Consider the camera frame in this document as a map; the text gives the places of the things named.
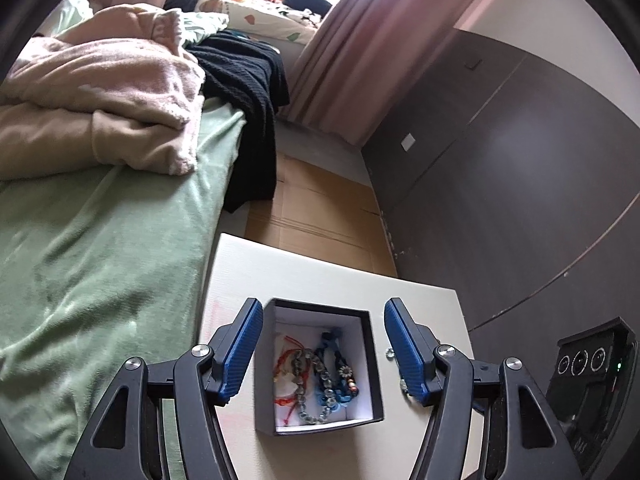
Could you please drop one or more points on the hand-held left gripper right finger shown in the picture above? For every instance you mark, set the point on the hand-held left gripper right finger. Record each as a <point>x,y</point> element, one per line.
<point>407,355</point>

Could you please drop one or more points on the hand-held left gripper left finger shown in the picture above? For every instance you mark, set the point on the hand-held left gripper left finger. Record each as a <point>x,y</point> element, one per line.
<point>240,355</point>

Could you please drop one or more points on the black jewelry box white inside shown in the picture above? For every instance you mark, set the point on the black jewelry box white inside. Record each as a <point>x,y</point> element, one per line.
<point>367,360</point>

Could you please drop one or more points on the flattened cardboard sheet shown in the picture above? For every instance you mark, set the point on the flattened cardboard sheet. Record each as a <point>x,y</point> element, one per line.
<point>310,210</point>

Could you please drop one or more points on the green bed sheet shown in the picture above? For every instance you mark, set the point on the green bed sheet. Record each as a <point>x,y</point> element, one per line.
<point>100,270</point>

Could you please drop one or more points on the black knitted garment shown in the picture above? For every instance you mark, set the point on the black knitted garment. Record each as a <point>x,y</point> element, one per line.
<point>250,85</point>

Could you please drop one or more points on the pink curtain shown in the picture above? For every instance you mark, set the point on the pink curtain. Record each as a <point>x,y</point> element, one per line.
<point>360,60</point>

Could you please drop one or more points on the pink fleece blanket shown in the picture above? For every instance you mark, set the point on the pink fleece blanket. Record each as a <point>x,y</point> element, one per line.
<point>100,85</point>

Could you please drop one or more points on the white leaf print bedding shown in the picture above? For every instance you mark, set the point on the white leaf print bedding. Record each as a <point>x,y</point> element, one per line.
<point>260,15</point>

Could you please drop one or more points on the black cushion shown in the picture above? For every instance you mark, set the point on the black cushion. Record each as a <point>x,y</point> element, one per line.
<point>310,2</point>

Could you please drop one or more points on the pale green pillow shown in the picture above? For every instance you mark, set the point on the pale green pillow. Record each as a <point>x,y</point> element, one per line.
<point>72,15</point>

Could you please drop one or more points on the white wall socket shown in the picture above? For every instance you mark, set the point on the white wall socket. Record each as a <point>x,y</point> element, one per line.
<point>408,142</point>

